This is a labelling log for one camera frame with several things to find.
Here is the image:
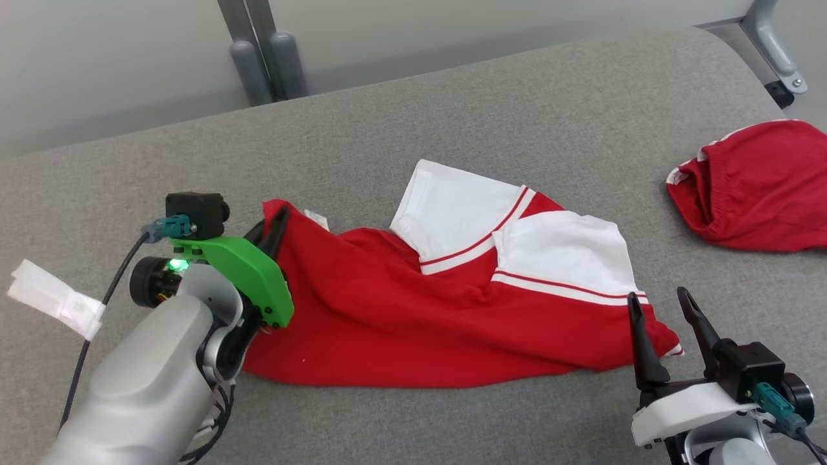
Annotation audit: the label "grey metal post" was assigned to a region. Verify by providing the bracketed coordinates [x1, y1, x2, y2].
[218, 0, 273, 107]
[246, 0, 309, 101]

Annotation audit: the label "grey left camera cable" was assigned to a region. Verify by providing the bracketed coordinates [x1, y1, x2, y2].
[58, 232, 152, 430]

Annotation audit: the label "red shirt with white sleeves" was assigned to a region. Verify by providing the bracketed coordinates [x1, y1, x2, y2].
[242, 160, 684, 389]

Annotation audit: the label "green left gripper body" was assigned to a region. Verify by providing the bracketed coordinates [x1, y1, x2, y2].
[169, 236, 295, 329]

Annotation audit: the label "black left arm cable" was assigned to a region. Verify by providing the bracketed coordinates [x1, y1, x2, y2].
[181, 381, 235, 465]

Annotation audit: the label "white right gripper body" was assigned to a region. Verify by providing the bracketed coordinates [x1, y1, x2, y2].
[631, 378, 760, 450]

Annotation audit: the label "red shorts with white stripe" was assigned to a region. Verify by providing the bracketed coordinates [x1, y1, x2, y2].
[666, 119, 827, 253]

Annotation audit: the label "black right camera cable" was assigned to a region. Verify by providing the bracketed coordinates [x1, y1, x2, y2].
[795, 426, 827, 459]

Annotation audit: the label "grey metal frame leg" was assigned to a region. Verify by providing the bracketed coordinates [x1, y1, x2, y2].
[698, 0, 808, 96]

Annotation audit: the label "teal right camera connector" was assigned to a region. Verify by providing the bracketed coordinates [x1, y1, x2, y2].
[753, 382, 807, 435]

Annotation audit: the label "white paper tag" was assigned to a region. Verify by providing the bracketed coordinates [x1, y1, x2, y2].
[8, 260, 106, 341]

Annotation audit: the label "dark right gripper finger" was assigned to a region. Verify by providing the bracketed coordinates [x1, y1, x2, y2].
[627, 292, 671, 391]
[676, 287, 721, 378]

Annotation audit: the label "teal left camera connector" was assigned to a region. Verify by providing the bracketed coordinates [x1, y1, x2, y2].
[141, 215, 196, 243]

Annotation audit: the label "teal camera connector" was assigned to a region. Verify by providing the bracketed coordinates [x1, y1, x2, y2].
[753, 382, 807, 435]
[141, 215, 196, 243]

